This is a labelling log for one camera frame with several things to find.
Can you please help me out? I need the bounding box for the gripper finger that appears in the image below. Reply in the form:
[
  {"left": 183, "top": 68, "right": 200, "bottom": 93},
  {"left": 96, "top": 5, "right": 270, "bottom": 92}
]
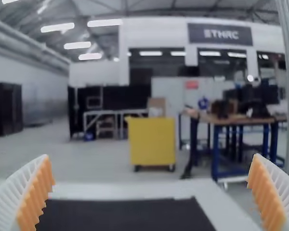
[
  {"left": 0, "top": 154, "right": 56, "bottom": 231},
  {"left": 246, "top": 153, "right": 289, "bottom": 231}
]

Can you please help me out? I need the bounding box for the black cabinet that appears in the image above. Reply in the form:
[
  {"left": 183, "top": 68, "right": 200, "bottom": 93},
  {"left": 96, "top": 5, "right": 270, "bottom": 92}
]
[{"left": 0, "top": 82, "right": 24, "bottom": 139}]

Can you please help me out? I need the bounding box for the black mat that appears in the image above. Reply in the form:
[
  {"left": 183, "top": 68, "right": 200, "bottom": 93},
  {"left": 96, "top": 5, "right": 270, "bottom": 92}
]
[{"left": 35, "top": 196, "right": 217, "bottom": 231}]

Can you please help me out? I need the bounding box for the yellow wheeled cart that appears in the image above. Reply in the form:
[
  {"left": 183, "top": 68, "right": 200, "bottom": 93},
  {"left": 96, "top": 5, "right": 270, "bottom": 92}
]
[{"left": 126, "top": 116, "right": 177, "bottom": 173}]

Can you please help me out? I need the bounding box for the red sign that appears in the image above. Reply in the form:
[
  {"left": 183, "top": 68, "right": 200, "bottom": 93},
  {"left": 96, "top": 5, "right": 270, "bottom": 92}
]
[{"left": 184, "top": 80, "right": 199, "bottom": 90}]

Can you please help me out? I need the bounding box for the brown cardboard box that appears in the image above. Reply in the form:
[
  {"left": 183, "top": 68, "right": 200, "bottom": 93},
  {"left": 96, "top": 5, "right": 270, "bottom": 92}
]
[{"left": 148, "top": 97, "right": 167, "bottom": 118}]

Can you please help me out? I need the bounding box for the blue frame workbench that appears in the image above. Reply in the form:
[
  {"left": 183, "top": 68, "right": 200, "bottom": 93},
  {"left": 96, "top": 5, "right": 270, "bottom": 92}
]
[{"left": 178, "top": 109, "right": 288, "bottom": 191}]

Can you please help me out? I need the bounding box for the grey metal frame table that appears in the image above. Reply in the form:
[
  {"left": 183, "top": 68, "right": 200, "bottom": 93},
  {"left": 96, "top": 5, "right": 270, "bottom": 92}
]
[{"left": 83, "top": 109, "right": 149, "bottom": 140}]

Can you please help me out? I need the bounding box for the grey ventilation duct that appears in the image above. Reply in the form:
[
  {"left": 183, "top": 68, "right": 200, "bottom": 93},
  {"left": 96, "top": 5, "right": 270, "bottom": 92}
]
[{"left": 0, "top": 15, "right": 70, "bottom": 77}]

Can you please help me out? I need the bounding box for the dark wall sign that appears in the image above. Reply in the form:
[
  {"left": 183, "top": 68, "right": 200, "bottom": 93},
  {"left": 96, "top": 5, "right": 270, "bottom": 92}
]
[{"left": 187, "top": 23, "right": 253, "bottom": 46}]

